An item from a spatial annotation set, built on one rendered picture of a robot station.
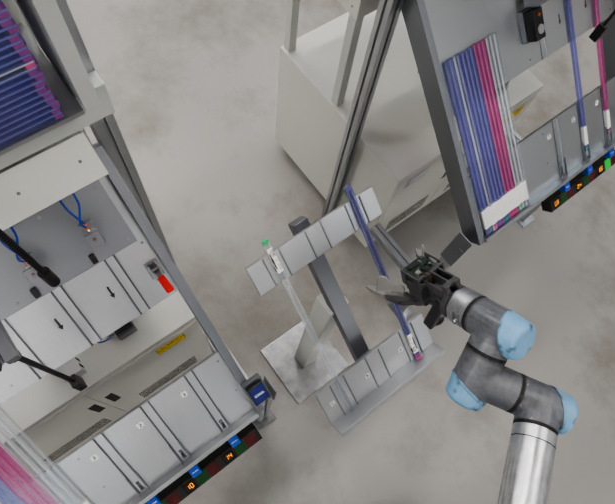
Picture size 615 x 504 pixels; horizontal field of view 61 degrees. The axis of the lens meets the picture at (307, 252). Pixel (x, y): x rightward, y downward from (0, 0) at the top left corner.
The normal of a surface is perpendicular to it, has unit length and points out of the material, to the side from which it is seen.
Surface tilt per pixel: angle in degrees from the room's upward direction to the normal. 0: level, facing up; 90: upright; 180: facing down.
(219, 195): 0
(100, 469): 43
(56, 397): 0
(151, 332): 0
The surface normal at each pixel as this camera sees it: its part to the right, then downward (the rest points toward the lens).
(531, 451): -0.26, -0.58
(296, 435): 0.09, -0.37
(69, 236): 0.48, 0.25
